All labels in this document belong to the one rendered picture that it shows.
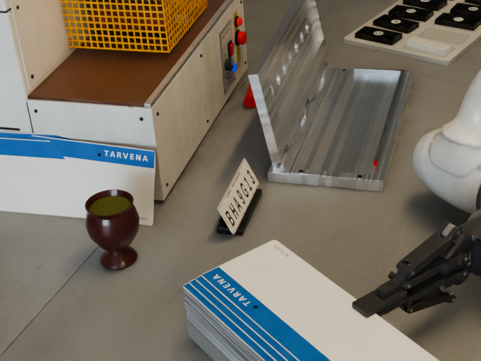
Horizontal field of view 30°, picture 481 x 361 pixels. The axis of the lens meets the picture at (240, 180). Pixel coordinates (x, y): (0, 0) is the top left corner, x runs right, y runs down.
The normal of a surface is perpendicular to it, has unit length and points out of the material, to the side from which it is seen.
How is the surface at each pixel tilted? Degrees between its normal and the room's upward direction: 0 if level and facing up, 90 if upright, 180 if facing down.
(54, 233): 0
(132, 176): 69
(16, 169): 63
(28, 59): 90
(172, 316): 0
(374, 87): 0
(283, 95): 79
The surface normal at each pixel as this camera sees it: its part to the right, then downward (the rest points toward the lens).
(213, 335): -0.81, 0.36
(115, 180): -0.34, 0.18
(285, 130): 0.93, -0.07
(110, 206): -0.07, -0.84
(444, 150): -0.85, 0.01
